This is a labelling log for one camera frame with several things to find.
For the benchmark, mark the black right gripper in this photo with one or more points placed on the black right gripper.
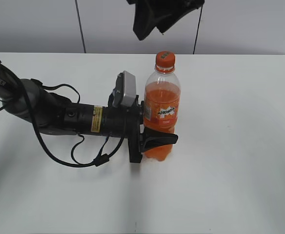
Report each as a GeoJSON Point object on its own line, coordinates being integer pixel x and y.
{"type": "Point", "coordinates": [150, 15]}

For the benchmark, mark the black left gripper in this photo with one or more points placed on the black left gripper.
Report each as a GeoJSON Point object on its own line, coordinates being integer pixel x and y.
{"type": "Point", "coordinates": [124, 123]}

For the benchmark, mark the orange bottle cap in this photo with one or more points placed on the orange bottle cap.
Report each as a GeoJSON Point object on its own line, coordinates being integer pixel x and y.
{"type": "Point", "coordinates": [165, 62]}

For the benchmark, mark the orange Mirinda soda bottle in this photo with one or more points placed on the orange Mirinda soda bottle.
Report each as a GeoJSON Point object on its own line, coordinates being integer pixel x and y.
{"type": "Point", "coordinates": [161, 102]}

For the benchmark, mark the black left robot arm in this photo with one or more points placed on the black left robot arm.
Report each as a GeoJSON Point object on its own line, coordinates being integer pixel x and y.
{"type": "Point", "coordinates": [53, 114]}

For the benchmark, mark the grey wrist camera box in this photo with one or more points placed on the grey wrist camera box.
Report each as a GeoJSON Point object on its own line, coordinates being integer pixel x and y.
{"type": "Point", "coordinates": [124, 93]}

